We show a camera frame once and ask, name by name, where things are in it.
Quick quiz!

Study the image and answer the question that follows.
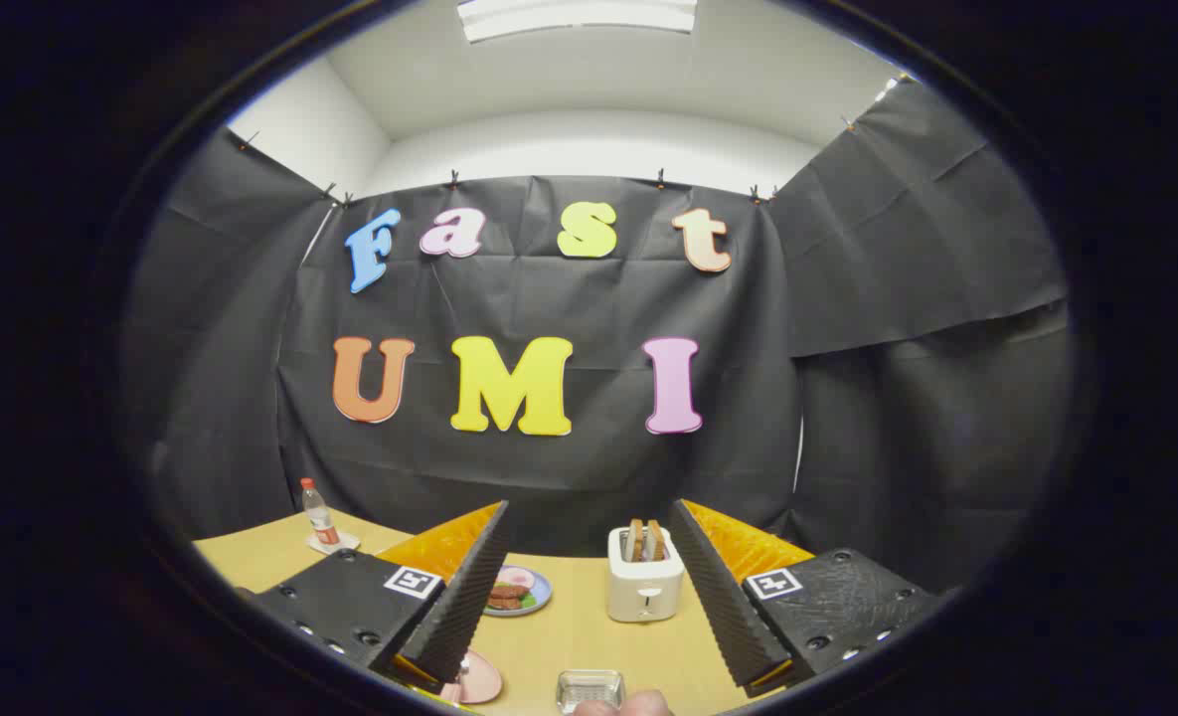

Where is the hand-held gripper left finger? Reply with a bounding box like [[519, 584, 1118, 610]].
[[236, 500, 510, 697]]

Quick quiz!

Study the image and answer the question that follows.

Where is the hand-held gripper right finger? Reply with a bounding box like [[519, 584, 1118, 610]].
[[668, 499, 947, 697]]

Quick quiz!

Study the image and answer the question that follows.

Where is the pink plate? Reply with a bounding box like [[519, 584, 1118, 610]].
[[439, 648, 504, 705]]

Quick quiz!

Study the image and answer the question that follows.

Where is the blue plate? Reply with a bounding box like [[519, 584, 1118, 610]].
[[482, 564, 554, 619]]

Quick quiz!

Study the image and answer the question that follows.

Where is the white toaster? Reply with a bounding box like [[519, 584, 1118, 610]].
[[606, 525, 686, 625]]

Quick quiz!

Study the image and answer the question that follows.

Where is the clear bottle with red label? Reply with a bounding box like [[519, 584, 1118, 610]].
[[300, 477, 341, 548]]

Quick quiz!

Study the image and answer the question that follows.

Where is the row of small cloth clips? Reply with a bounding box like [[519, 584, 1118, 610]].
[[239, 70, 913, 207]]

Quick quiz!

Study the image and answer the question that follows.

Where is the ceiling light panel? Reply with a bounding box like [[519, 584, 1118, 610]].
[[457, 0, 699, 43]]

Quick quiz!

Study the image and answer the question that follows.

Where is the metal wire cutlery basket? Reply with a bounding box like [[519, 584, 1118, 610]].
[[557, 669, 627, 715]]

